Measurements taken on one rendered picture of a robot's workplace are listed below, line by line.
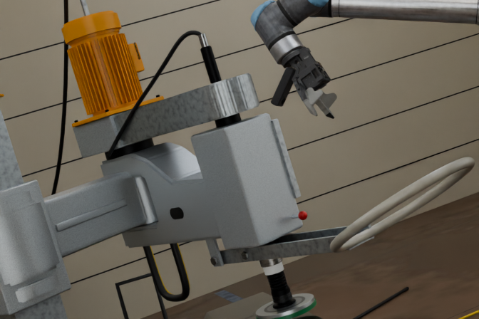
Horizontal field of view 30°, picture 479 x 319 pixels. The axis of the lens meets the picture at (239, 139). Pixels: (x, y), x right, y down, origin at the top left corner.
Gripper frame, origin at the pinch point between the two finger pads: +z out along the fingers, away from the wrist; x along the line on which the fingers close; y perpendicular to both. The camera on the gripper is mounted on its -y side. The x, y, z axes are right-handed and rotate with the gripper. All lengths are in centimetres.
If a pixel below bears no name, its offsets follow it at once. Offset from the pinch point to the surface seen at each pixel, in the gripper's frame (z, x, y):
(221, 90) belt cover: -36, 33, -32
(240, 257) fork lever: 11, 54, -66
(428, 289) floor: 53, 367, -95
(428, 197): 30, 44, 4
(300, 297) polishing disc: 33, 64, -58
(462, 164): 30.0, 13.8, 22.4
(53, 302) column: -10, 27, -125
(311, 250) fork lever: 24, 36, -36
